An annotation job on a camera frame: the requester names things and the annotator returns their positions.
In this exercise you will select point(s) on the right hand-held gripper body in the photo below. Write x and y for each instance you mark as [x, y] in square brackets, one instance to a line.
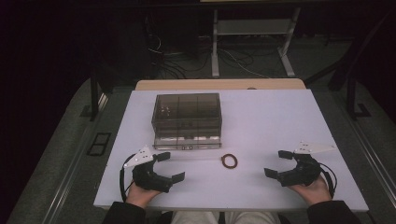
[306, 172]

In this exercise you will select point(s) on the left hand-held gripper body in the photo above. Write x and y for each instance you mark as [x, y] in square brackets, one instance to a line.
[148, 180]

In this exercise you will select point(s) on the clear plastic drawer box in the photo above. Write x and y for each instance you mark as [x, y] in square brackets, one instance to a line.
[186, 119]

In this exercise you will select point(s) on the person's left hand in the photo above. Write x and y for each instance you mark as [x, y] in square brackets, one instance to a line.
[139, 196]

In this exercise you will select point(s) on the person's right hand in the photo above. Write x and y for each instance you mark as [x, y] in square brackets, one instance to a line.
[316, 193]

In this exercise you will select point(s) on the white table board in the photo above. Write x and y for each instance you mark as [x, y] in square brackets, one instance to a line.
[264, 124]

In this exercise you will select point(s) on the black metal stand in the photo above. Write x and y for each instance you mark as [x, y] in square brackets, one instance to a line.
[351, 99]
[94, 96]

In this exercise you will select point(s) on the wooden table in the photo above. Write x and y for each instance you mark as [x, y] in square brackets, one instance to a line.
[218, 84]

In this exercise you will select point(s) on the white metal stand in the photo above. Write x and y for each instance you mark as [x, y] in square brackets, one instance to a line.
[252, 26]

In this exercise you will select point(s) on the black floor frame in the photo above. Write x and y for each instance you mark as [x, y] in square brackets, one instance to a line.
[99, 143]

